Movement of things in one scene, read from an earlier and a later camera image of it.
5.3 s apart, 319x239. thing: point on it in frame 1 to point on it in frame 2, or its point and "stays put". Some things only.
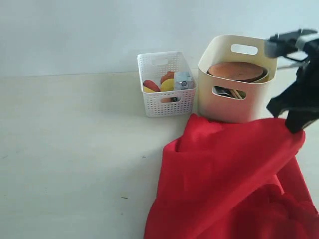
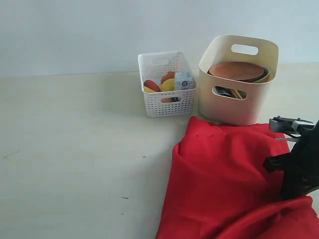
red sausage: [150, 84] stays put
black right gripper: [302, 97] to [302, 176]
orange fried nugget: [170, 75] stays put
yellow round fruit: [168, 85] stays put
